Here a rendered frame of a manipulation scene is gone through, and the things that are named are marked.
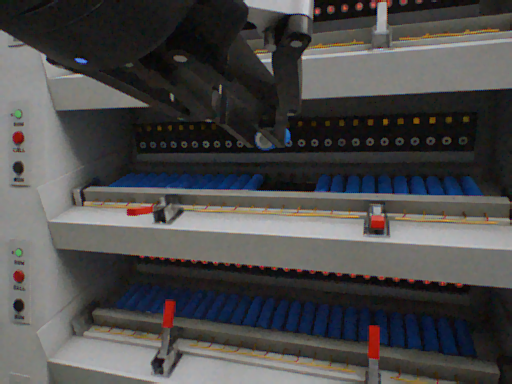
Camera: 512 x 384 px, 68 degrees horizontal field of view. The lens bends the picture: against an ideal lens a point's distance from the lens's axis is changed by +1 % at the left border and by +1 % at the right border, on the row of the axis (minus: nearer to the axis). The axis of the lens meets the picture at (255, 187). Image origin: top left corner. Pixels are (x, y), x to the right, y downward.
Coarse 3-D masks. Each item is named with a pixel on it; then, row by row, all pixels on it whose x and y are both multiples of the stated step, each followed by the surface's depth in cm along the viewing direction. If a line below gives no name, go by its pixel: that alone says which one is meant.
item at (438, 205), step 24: (96, 192) 56; (120, 192) 55; (144, 192) 54; (168, 192) 53; (192, 192) 52; (216, 192) 51; (240, 192) 50; (264, 192) 49; (288, 192) 49; (312, 192) 48; (336, 192) 47; (336, 216) 45; (456, 216) 42; (480, 216) 42; (504, 216) 41
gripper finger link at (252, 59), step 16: (176, 32) 15; (176, 48) 15; (192, 48) 15; (240, 48) 19; (176, 64) 16; (192, 64) 16; (208, 64) 16; (224, 64) 18; (240, 64) 19; (256, 64) 21; (208, 80) 18; (224, 80) 18; (240, 80) 19; (256, 80) 21; (272, 80) 24; (240, 96) 21; (256, 96) 21; (256, 112) 24; (272, 112) 24; (272, 128) 24
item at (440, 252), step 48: (48, 192) 53; (96, 240) 52; (144, 240) 50; (192, 240) 47; (240, 240) 45; (288, 240) 43; (336, 240) 41; (384, 240) 40; (432, 240) 39; (480, 240) 38
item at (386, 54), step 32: (320, 0) 57; (352, 0) 56; (384, 0) 41; (416, 0) 53; (448, 0) 53; (256, 32) 61; (320, 32) 58; (352, 32) 46; (384, 32) 41; (416, 32) 45; (448, 32) 43; (480, 32) 41; (320, 64) 42; (352, 64) 41; (384, 64) 40; (416, 64) 39; (448, 64) 38; (480, 64) 37; (64, 96) 53; (96, 96) 52; (128, 96) 50; (320, 96) 43; (352, 96) 42
